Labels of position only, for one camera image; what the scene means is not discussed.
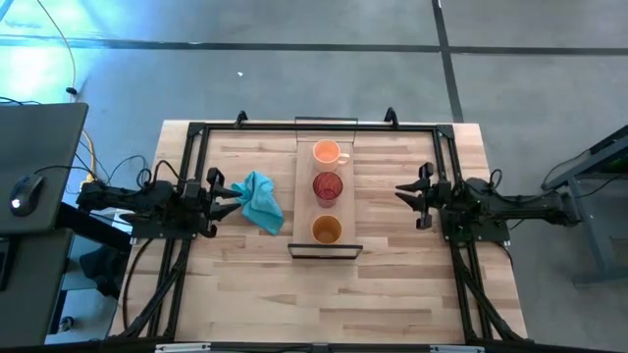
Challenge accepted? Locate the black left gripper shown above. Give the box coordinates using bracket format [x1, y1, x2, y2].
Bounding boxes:
[183, 167, 244, 238]

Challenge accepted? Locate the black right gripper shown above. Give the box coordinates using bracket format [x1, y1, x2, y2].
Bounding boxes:
[394, 162, 453, 230]

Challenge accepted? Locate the red translucent plastic tumbler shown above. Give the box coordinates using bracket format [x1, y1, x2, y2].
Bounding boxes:
[312, 171, 344, 209]

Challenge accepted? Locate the amber plastic cup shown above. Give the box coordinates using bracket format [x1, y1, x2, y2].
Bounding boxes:
[310, 214, 343, 245]

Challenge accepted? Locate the pale peach mug with handle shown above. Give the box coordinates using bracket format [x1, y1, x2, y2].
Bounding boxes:
[312, 138, 351, 173]

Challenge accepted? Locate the wooden shelf with black frames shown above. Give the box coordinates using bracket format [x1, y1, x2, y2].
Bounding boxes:
[287, 116, 364, 260]

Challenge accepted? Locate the teal cloth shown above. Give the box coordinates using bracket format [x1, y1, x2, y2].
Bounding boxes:
[230, 170, 286, 236]

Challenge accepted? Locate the white flat box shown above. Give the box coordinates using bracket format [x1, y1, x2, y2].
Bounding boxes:
[110, 208, 136, 231]

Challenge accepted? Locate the dark grey desk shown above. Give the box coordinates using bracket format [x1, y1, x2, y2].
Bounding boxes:
[0, 101, 90, 349]

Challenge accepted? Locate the black computer mouse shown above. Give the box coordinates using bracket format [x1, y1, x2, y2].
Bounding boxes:
[8, 174, 45, 219]

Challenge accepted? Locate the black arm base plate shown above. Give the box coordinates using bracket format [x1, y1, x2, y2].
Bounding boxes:
[130, 215, 197, 241]
[440, 205, 511, 243]

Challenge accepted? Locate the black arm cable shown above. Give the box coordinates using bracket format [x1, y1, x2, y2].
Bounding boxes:
[121, 238, 151, 328]

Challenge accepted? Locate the silver metal bracket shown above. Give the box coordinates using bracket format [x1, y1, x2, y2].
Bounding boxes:
[155, 343, 212, 353]
[430, 345, 486, 353]

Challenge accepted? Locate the black mouse cable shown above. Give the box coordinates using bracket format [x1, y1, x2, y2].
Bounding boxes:
[32, 165, 99, 185]

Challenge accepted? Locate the grey metal table frame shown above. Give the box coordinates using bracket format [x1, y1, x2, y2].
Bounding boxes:
[542, 125, 628, 288]

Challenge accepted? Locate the yellow cable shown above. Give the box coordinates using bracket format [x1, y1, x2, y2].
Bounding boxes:
[34, 0, 99, 185]

